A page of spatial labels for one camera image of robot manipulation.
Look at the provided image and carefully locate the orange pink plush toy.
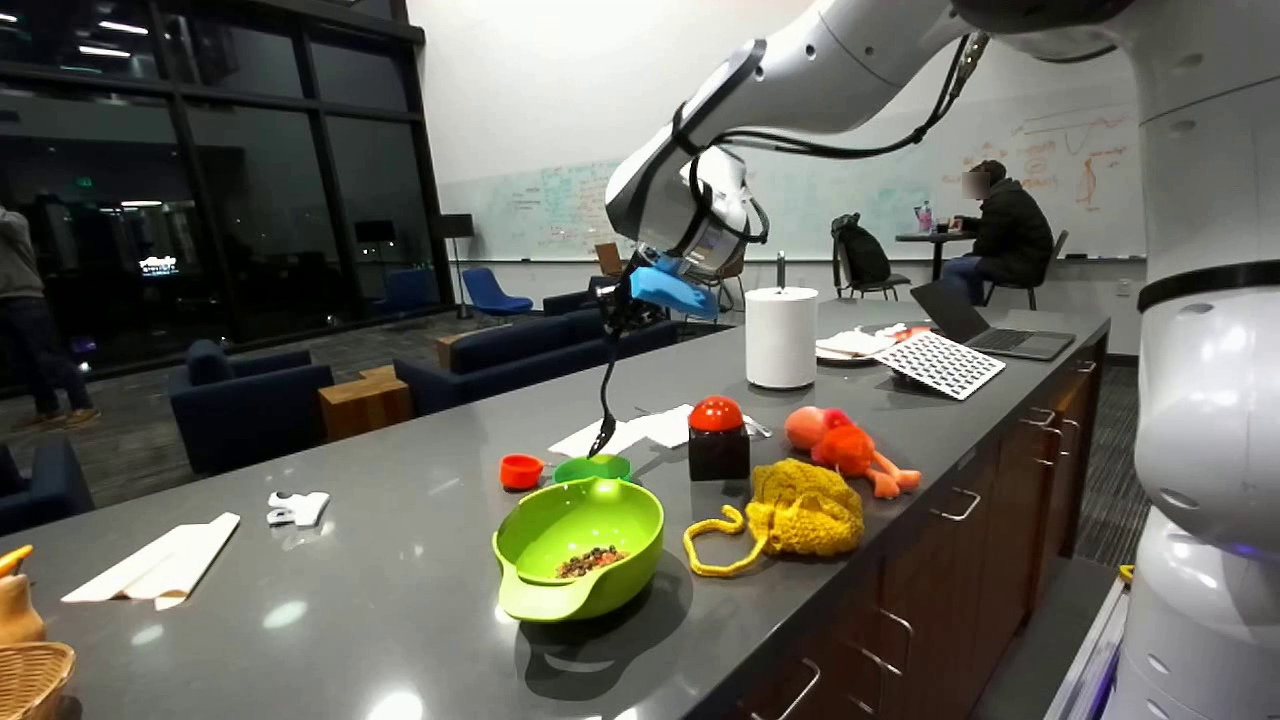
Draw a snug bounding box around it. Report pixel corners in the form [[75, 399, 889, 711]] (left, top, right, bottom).
[[779, 405, 923, 504]]

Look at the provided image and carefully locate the small red cup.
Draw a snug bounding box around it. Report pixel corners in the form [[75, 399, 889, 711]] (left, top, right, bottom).
[[498, 452, 549, 495]]

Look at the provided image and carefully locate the standing person in grey top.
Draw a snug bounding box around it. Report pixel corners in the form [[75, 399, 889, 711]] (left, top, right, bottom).
[[0, 204, 101, 430]]

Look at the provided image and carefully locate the black box with red dome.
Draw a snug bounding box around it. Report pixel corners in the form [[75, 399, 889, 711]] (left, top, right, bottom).
[[686, 394, 758, 486]]

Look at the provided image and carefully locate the blue lounge chair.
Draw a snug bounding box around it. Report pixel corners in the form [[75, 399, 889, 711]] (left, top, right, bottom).
[[459, 263, 537, 322]]

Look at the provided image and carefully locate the black plastic spoon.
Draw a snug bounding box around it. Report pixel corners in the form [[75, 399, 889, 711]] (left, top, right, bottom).
[[588, 324, 634, 460]]

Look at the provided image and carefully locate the dark high table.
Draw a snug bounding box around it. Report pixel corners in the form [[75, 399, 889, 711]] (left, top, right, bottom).
[[893, 227, 972, 283]]

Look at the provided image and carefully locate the white keyboard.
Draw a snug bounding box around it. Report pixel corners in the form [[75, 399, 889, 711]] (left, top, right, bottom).
[[871, 329, 1008, 405]]

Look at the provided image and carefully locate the white purple panel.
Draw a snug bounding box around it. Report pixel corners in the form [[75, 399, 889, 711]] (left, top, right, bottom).
[[1044, 566, 1141, 720]]

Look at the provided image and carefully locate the white paper towel roll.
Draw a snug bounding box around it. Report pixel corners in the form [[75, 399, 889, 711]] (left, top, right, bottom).
[[740, 283, 824, 396]]

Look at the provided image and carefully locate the brown bean food mix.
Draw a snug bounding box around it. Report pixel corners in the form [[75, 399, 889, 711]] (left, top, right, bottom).
[[557, 543, 627, 584]]

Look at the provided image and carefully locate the wooden cube side table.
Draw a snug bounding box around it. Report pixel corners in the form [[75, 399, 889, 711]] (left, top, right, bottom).
[[315, 359, 417, 443]]

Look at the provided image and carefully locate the yellow knitted net bag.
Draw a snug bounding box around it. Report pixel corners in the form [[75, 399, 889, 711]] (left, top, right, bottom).
[[680, 456, 871, 584]]

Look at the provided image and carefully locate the dark chair of seated person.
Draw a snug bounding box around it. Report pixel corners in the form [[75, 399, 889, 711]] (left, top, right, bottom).
[[994, 227, 1073, 315]]

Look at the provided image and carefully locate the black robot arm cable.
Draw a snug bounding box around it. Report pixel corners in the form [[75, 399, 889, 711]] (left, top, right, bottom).
[[671, 29, 994, 164]]

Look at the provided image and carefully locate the large green spouted bowl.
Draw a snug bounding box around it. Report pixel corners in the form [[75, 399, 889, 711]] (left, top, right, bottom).
[[488, 476, 670, 630]]

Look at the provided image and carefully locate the small green cup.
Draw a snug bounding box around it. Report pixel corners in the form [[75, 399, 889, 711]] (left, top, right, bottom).
[[549, 452, 639, 489]]

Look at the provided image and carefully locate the seated person in dark jacket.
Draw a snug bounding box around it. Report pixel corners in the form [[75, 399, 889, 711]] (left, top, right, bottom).
[[936, 156, 1059, 312]]

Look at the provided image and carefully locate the navy armchair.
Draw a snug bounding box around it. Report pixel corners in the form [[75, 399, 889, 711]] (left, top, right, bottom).
[[168, 336, 336, 479]]

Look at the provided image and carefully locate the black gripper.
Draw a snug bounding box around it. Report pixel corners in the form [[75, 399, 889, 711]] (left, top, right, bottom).
[[594, 271, 671, 342]]

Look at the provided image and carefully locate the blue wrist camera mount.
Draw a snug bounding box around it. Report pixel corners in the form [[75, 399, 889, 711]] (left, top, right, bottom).
[[626, 262, 725, 324]]

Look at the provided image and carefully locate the crumpled white wrapper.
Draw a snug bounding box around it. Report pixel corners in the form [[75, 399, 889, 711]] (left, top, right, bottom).
[[260, 489, 333, 533]]

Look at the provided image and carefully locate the dark armchair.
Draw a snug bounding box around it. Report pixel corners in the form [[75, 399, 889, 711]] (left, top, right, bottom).
[[0, 436, 96, 541]]

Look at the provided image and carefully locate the dark open laptop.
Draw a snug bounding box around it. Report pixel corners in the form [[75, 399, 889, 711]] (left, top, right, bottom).
[[909, 278, 1082, 370]]

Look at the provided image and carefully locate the tan wooden figure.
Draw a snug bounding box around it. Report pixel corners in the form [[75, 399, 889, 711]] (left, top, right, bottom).
[[0, 541, 52, 647]]

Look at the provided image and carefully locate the folded white napkin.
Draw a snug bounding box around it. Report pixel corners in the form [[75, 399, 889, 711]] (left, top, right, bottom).
[[57, 508, 244, 617]]

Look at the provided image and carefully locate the brown counter cabinet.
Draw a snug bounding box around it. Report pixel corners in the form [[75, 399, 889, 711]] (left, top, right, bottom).
[[693, 315, 1112, 720]]

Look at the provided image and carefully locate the navy sofa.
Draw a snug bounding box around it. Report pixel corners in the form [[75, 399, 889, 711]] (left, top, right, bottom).
[[397, 278, 680, 416]]

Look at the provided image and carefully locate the black backpack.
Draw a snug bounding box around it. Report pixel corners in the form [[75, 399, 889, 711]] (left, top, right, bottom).
[[828, 211, 911, 302]]

